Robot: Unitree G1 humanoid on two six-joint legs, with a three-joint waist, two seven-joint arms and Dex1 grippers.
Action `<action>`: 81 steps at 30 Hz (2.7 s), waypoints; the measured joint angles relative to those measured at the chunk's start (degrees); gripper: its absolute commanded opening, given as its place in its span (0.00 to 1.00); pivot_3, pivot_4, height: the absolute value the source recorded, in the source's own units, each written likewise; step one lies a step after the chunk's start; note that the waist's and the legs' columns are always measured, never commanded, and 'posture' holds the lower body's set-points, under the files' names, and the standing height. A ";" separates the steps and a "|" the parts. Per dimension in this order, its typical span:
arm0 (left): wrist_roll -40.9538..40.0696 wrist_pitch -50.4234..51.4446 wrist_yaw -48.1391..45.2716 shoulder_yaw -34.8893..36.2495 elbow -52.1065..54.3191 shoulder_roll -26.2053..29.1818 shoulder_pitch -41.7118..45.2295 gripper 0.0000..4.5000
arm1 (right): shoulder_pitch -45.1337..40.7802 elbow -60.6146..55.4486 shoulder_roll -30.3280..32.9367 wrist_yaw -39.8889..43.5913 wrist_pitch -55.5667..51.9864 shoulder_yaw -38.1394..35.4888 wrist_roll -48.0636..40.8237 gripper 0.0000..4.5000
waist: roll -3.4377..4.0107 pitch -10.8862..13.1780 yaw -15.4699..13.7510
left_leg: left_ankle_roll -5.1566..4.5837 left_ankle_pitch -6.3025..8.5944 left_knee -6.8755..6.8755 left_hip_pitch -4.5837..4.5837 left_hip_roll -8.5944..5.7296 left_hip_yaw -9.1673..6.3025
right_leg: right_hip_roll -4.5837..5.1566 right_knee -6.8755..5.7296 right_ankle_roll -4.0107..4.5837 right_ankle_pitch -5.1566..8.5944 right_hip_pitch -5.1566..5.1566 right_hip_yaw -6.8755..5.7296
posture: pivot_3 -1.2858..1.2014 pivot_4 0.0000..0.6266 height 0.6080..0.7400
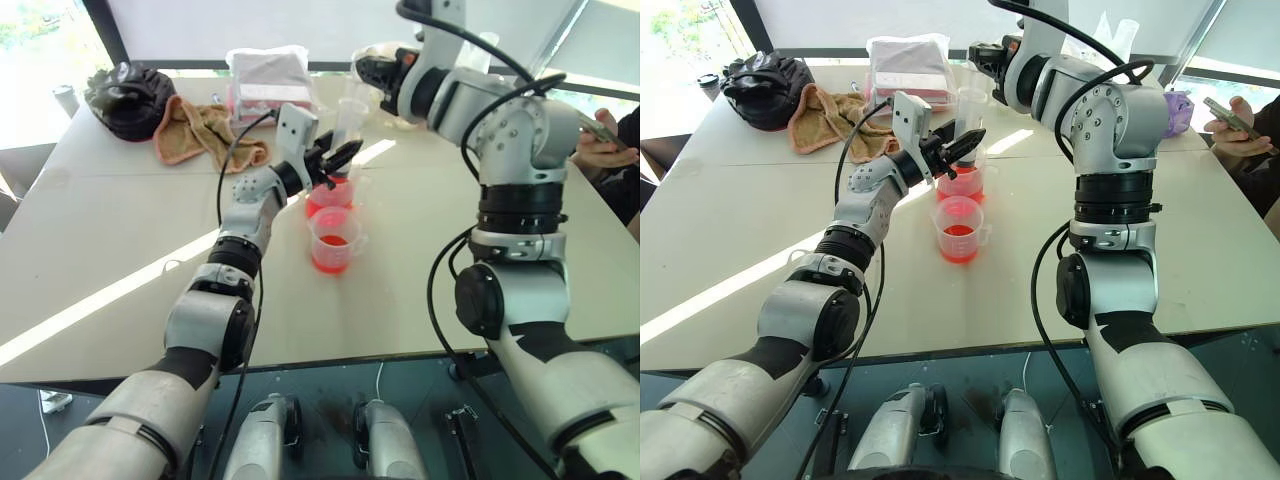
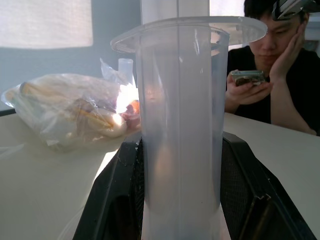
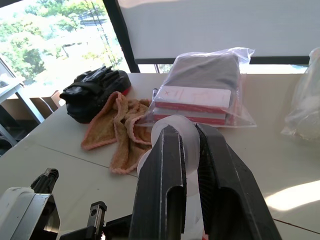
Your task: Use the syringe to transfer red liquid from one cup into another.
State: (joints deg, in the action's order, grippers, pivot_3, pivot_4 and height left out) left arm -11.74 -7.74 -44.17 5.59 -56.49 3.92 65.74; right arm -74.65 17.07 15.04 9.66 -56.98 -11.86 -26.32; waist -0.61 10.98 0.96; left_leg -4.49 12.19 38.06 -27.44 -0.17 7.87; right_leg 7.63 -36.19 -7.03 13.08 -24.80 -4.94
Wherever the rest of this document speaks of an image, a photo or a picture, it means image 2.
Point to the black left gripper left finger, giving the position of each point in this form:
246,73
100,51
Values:
112,190

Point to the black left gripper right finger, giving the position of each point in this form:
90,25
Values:
250,190

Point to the large translucent plastic syringe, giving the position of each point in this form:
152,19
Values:
180,125

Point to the smartphone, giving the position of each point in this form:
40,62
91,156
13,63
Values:
247,77

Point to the person's right hand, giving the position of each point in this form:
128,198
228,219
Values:
245,96

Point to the person's left hand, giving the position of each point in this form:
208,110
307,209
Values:
287,60

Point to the person in black shirt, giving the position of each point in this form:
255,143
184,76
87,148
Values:
257,112

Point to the clear plastic bag of items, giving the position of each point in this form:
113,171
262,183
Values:
65,107

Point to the bright window with blind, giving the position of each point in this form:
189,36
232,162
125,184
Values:
45,22

